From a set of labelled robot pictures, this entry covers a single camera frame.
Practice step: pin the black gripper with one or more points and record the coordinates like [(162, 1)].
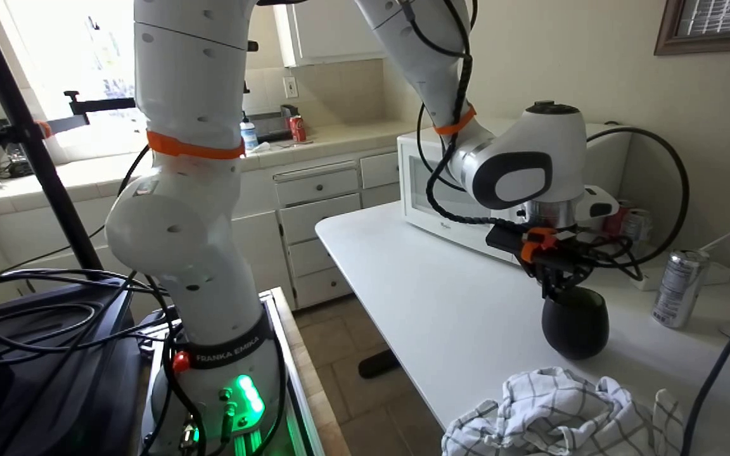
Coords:
[(551, 263)]

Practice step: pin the robot base mounting cart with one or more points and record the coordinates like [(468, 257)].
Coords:
[(294, 420)]

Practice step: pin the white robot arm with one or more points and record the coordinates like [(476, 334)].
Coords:
[(221, 373)]

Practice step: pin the red and silver cans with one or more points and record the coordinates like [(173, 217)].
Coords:
[(629, 221)]

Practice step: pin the silver soda can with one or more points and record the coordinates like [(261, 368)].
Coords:
[(680, 288)]

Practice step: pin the checkered white dish cloth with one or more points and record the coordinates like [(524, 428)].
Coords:
[(552, 412)]

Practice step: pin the white kitchen cabinet drawers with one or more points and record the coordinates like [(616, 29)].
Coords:
[(283, 207)]

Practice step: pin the red cup on counter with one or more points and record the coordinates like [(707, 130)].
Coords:
[(296, 129)]

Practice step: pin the plastic water bottle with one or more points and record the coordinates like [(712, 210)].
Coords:
[(248, 136)]

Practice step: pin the framed wall picture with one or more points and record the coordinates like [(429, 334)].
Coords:
[(692, 26)]

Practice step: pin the white upper wall cabinet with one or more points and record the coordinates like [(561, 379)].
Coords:
[(321, 32)]

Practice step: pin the black case with cables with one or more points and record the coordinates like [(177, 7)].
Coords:
[(68, 368)]

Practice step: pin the black camera tripod stand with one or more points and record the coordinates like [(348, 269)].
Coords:
[(38, 159)]

